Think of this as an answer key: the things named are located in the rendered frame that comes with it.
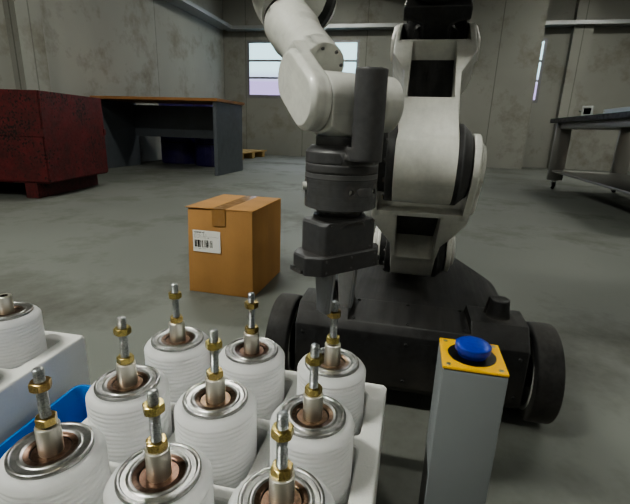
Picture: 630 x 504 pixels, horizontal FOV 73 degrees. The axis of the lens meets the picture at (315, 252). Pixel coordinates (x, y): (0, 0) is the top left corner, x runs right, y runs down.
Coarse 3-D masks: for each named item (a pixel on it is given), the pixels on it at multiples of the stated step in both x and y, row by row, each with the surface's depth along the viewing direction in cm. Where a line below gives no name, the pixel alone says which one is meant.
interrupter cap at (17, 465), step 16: (32, 432) 43; (64, 432) 44; (80, 432) 44; (16, 448) 41; (32, 448) 42; (64, 448) 42; (80, 448) 42; (16, 464) 39; (32, 464) 40; (48, 464) 40; (64, 464) 40
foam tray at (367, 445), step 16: (288, 384) 67; (368, 384) 67; (368, 400) 63; (384, 400) 63; (368, 416) 59; (368, 432) 56; (368, 448) 53; (112, 464) 49; (256, 464) 50; (352, 464) 54; (368, 464) 51; (352, 480) 48; (368, 480) 48; (224, 496) 46; (352, 496) 46; (368, 496) 46
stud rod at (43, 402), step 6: (42, 366) 40; (36, 372) 39; (42, 372) 39; (36, 378) 39; (42, 378) 39; (36, 396) 40; (42, 396) 40; (48, 396) 40; (42, 402) 40; (48, 402) 40; (42, 408) 40; (48, 408) 40; (42, 414) 40; (48, 414) 40
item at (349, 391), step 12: (300, 360) 60; (360, 360) 60; (300, 372) 57; (360, 372) 57; (300, 384) 58; (324, 384) 55; (336, 384) 55; (348, 384) 55; (360, 384) 57; (336, 396) 55; (348, 396) 56; (360, 396) 58; (348, 408) 56; (360, 408) 58; (360, 420) 59; (360, 432) 60
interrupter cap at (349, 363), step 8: (320, 352) 61; (344, 352) 61; (344, 360) 59; (352, 360) 59; (320, 368) 57; (328, 368) 58; (336, 368) 58; (344, 368) 57; (352, 368) 57; (328, 376) 55; (336, 376) 55; (344, 376) 56
